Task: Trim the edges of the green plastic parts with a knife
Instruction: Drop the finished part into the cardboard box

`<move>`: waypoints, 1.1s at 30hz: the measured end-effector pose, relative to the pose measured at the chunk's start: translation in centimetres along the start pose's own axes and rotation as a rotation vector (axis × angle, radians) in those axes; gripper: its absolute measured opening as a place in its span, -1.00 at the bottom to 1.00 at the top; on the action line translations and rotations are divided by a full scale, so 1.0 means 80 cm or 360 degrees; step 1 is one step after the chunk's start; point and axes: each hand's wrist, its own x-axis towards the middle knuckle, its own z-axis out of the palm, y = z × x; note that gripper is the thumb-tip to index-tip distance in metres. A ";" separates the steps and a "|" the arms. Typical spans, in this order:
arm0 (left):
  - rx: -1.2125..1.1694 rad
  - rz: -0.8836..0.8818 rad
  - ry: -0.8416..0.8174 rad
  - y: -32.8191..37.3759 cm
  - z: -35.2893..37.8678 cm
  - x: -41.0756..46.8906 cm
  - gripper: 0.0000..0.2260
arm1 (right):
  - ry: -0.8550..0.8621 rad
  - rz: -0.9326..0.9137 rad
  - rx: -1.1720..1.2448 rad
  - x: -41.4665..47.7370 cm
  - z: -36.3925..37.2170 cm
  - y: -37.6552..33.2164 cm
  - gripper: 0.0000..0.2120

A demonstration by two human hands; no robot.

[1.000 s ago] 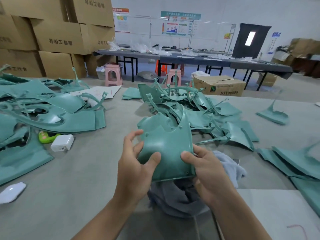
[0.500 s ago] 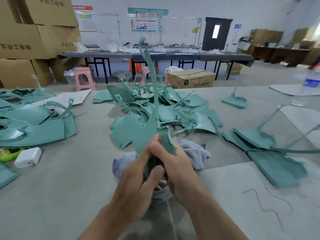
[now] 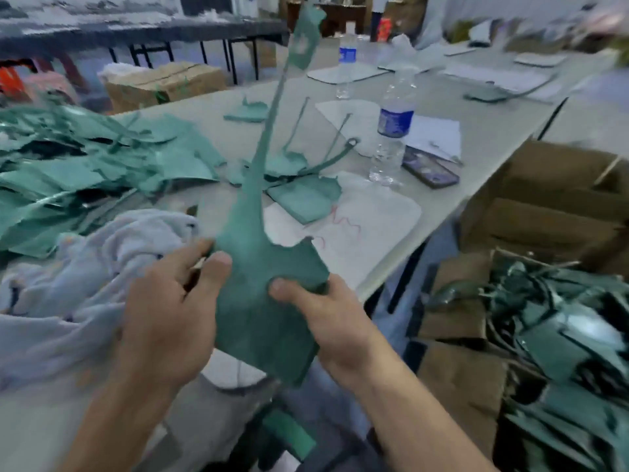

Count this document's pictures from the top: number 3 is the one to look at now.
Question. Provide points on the person's left hand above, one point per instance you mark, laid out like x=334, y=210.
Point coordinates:
x=167, y=324

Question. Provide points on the person's right hand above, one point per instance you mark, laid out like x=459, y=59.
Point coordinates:
x=334, y=329

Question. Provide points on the single green plastic part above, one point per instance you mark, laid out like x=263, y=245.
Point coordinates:
x=260, y=300

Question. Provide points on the grey-blue wiping cloth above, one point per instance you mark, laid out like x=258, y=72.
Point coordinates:
x=69, y=290

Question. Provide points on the box of green parts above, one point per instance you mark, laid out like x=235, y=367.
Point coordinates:
x=462, y=319

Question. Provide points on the pile of green plastic parts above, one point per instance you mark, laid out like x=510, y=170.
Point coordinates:
x=88, y=177

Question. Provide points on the brown cardboard box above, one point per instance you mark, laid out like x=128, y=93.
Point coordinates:
x=167, y=85

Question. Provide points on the small cardboard box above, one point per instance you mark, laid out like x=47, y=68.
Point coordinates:
x=550, y=206

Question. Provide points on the person's right forearm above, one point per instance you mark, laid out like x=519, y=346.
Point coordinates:
x=423, y=427

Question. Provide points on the black metal table legs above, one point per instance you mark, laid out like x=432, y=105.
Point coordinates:
x=393, y=290

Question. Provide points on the white foam sheet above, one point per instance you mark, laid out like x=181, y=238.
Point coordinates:
x=364, y=226
x=344, y=73

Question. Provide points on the black smartphone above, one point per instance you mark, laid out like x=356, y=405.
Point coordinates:
x=430, y=168

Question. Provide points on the clear blue-label water bottle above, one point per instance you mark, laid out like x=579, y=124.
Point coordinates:
x=346, y=64
x=395, y=128

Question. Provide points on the white paper sheet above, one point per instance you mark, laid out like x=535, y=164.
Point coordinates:
x=432, y=135

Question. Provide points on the pink plastic stool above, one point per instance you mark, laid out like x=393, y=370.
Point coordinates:
x=49, y=86

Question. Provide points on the orange object under table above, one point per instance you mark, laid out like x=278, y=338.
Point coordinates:
x=10, y=83

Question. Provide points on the long grey work table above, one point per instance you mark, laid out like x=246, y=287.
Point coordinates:
x=138, y=34

